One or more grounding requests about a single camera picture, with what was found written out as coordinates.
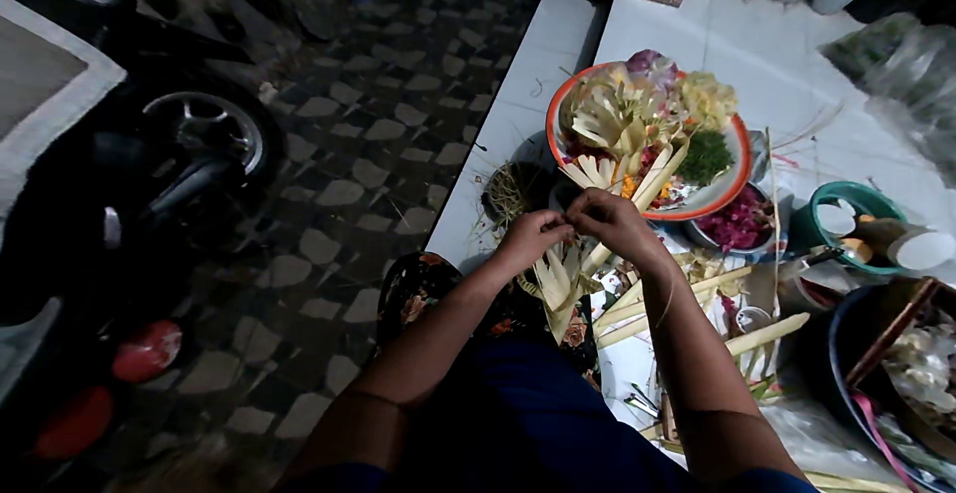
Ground person's right hand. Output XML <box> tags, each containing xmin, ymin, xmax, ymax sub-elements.
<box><xmin>566</xmin><ymin>187</ymin><xmax>664</xmax><ymax>268</ymax></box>

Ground person's left hand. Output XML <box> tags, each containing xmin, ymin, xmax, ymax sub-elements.
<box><xmin>491</xmin><ymin>209</ymin><xmax>576</xmax><ymax>277</ymax></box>

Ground fan-shaped palm leaf ornament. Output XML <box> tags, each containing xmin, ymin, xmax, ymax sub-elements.
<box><xmin>517</xmin><ymin>238</ymin><xmax>600</xmax><ymax>345</ymax></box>

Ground person's left forearm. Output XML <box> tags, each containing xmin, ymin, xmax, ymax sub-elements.
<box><xmin>272</xmin><ymin>257</ymin><xmax>515</xmax><ymax>493</ymax></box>

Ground person's right forearm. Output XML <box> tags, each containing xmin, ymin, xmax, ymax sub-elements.
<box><xmin>639</xmin><ymin>245</ymin><xmax>821</xmax><ymax>493</ymax></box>

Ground small cream palm leaf fan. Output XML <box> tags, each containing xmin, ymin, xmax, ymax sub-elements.
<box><xmin>560</xmin><ymin>154</ymin><xmax>624</xmax><ymax>197</ymax></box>

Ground dark round bowl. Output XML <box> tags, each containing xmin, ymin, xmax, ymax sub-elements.
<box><xmin>481</xmin><ymin>160</ymin><xmax>555</xmax><ymax>227</ymax></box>

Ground heap of dry grass strands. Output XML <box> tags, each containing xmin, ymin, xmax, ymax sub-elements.
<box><xmin>478</xmin><ymin>162</ymin><xmax>535</xmax><ymax>231</ymax></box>

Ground long pale palm leaf strip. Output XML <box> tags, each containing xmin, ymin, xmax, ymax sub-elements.
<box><xmin>583</xmin><ymin>138</ymin><xmax>691</xmax><ymax>276</ymax></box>

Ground pile of palm leaf decorations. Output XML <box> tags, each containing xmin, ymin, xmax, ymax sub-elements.
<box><xmin>560</xmin><ymin>62</ymin><xmax>690</xmax><ymax>173</ymax></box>

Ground pile of cut palm strips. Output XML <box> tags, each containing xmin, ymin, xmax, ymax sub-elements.
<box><xmin>592</xmin><ymin>266</ymin><xmax>753</xmax><ymax>351</ymax></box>

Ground heap of shredded green leaves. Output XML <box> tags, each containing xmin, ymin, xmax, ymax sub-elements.
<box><xmin>675</xmin><ymin>130</ymin><xmax>735</xmax><ymax>187</ymax></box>

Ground person's legs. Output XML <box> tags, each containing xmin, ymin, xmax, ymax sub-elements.
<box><xmin>375</xmin><ymin>251</ymin><xmax>603</xmax><ymax>393</ymax></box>

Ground heap of magenta petals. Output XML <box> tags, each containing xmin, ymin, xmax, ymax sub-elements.
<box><xmin>695</xmin><ymin>184</ymin><xmax>775</xmax><ymax>252</ymax></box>

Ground white basin with orange-red rim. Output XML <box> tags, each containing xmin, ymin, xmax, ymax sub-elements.
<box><xmin>545</xmin><ymin>58</ymin><xmax>753</xmax><ymax>222</ymax></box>

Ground purple flower bunch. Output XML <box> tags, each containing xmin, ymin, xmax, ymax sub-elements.
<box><xmin>625</xmin><ymin>49</ymin><xmax>680</xmax><ymax>93</ymax></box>

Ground metal bowl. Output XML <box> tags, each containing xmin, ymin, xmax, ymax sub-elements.
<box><xmin>683</xmin><ymin>181</ymin><xmax>778</xmax><ymax>257</ymax></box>

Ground pale yellow flower bunch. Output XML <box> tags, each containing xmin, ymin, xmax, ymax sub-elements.
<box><xmin>676</xmin><ymin>72</ymin><xmax>739</xmax><ymax>132</ymax></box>

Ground person's body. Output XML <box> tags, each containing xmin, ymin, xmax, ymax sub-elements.
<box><xmin>272</xmin><ymin>338</ymin><xmax>819</xmax><ymax>493</ymax></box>

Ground small black-silver tool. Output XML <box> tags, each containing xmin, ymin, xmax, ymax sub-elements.
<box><xmin>623</xmin><ymin>382</ymin><xmax>663</xmax><ymax>419</ymax></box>

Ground small clear plastic cup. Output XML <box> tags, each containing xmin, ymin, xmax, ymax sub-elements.
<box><xmin>735</xmin><ymin>305</ymin><xmax>773</xmax><ymax>334</ymax></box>

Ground teal green plastic bucket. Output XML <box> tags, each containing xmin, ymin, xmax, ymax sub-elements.
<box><xmin>788</xmin><ymin>181</ymin><xmax>909</xmax><ymax>276</ymax></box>

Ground pale palm stalk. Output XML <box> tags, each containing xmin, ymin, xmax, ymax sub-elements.
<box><xmin>724</xmin><ymin>312</ymin><xmax>811</xmax><ymax>358</ymax></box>

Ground clear container with red contents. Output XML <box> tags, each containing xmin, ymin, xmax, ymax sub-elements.
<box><xmin>778</xmin><ymin>263</ymin><xmax>860</xmax><ymax>315</ymax></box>

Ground white round-topped cup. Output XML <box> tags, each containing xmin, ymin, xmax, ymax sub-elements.
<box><xmin>815</xmin><ymin>199</ymin><xmax>857</xmax><ymax>239</ymax></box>

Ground large dark blue tub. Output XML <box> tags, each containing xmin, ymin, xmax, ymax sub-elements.
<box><xmin>798</xmin><ymin>276</ymin><xmax>956</xmax><ymax>493</ymax></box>

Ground clear plastic bag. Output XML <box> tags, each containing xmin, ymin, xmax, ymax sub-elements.
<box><xmin>758</xmin><ymin>397</ymin><xmax>908</xmax><ymax>488</ymax></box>

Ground white cylindrical cup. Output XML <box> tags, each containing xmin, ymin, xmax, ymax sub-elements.
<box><xmin>887</xmin><ymin>229</ymin><xmax>956</xmax><ymax>271</ymax></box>

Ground plastic bag with green leaves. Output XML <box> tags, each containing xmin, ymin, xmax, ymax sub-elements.
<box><xmin>819</xmin><ymin>12</ymin><xmax>956</xmax><ymax>189</ymax></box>

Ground pink ribbon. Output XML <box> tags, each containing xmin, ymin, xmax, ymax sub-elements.
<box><xmin>850</xmin><ymin>389</ymin><xmax>920</xmax><ymax>493</ymax></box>

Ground heap of white flowers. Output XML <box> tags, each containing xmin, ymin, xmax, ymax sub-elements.
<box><xmin>881</xmin><ymin>323</ymin><xmax>956</xmax><ymax>415</ymax></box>

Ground black motorcycle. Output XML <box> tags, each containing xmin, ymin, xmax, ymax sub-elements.
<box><xmin>0</xmin><ymin>0</ymin><xmax>286</xmax><ymax>404</ymax></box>

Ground red rounded object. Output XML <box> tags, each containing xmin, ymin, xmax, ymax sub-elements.
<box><xmin>111</xmin><ymin>319</ymin><xmax>183</xmax><ymax>385</ymax></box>
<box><xmin>34</xmin><ymin>385</ymin><xmax>115</xmax><ymax>461</ymax></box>

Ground grey panel with white border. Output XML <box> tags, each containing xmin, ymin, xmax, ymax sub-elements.
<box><xmin>0</xmin><ymin>0</ymin><xmax>128</xmax><ymax>227</ymax></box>

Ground knife with black handle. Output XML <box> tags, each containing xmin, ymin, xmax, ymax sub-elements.
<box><xmin>778</xmin><ymin>245</ymin><xmax>845</xmax><ymax>282</ymax></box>

